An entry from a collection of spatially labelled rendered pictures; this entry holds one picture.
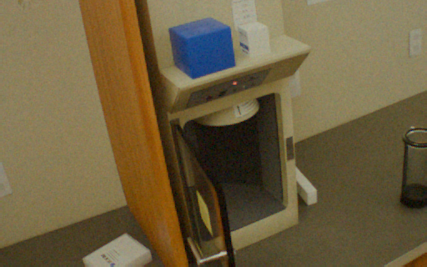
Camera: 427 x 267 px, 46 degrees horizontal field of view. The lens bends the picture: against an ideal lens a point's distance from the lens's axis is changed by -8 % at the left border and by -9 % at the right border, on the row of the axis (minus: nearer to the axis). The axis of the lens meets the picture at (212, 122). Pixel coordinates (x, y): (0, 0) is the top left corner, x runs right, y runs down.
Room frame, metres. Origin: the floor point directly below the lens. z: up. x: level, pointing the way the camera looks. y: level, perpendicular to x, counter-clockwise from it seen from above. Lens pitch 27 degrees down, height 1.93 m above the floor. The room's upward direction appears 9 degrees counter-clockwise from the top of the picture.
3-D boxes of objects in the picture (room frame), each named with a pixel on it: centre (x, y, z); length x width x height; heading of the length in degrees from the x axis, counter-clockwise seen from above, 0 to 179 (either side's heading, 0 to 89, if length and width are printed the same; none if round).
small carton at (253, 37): (1.12, -0.12, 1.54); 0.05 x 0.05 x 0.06; 18
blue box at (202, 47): (1.07, 0.00, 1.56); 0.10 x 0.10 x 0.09; 21
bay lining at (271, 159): (1.27, -0.01, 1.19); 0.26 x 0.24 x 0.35; 111
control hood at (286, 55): (1.10, -0.07, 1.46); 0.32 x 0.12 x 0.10; 111
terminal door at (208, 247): (0.94, 0.05, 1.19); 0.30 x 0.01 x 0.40; 14
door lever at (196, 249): (0.86, 0.06, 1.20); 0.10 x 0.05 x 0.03; 14
